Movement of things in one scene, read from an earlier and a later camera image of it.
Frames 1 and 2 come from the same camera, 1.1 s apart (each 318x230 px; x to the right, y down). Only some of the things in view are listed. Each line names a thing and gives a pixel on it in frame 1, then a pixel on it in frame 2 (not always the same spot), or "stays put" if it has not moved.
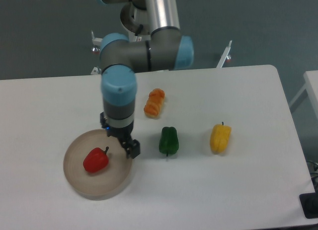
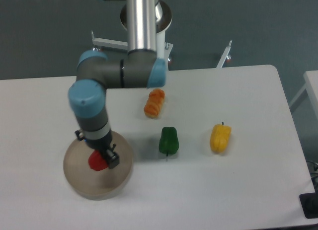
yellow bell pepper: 219,137 stays put
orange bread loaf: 154,103 stays put
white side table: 311,80 stays put
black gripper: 132,147 -> 112,157
